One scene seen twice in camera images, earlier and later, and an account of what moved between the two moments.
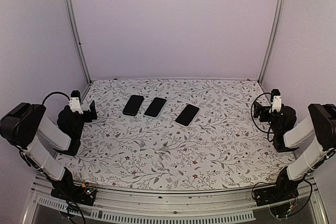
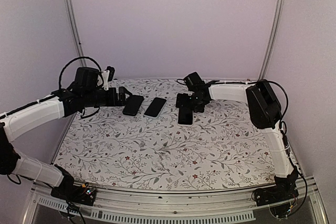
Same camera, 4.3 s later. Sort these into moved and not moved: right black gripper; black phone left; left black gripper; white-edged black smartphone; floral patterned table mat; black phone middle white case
Moved: right black gripper; left black gripper
Not moved: floral patterned table mat; black phone middle white case; black phone left; white-edged black smartphone
